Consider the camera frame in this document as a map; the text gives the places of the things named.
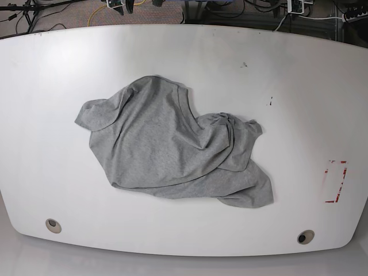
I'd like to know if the grey T-shirt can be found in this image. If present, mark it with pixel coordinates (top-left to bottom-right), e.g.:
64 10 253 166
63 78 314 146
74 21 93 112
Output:
75 76 274 208

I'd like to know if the black tripod stand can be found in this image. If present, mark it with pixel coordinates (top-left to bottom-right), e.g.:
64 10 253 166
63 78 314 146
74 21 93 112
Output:
1 0 83 35

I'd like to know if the white power strip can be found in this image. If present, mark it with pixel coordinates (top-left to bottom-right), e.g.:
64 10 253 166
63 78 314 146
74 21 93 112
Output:
343 5 367 22

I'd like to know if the red tape rectangle marking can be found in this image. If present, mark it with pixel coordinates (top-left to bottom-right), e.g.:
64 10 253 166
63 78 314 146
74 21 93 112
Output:
322 160 348 203

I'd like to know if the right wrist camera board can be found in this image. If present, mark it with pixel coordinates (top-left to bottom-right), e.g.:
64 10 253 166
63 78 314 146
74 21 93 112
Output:
106 0 124 9

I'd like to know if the yellow floor cable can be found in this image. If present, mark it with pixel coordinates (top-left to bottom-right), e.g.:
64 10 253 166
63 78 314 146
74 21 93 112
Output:
87 0 144 27

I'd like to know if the grey metal frame post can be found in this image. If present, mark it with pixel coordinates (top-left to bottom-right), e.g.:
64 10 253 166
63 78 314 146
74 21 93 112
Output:
332 1 344 43

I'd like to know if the left table cable grommet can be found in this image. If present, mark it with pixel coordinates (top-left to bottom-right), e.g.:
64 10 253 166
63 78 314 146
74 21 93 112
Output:
45 218 62 234

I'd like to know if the table cable grommet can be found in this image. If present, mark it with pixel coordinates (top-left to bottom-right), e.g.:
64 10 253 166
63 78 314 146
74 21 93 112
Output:
45 218 62 234
297 229 315 245

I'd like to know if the right table cable grommet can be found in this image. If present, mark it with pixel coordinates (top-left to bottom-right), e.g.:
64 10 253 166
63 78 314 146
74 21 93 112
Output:
297 229 315 245

